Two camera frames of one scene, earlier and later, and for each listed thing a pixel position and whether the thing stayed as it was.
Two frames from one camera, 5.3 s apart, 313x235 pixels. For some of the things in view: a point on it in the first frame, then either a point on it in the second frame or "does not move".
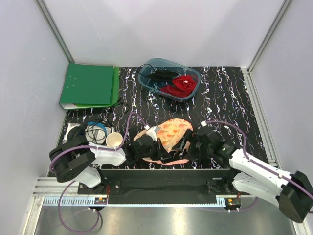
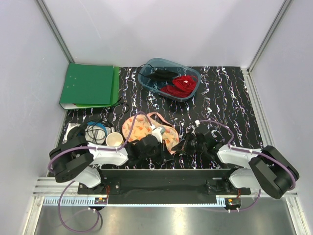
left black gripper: x=161 y=154 does not move
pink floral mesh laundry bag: x=171 y=133 to x=136 y=127
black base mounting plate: x=164 y=186 does not move
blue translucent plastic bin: x=173 y=81 does not move
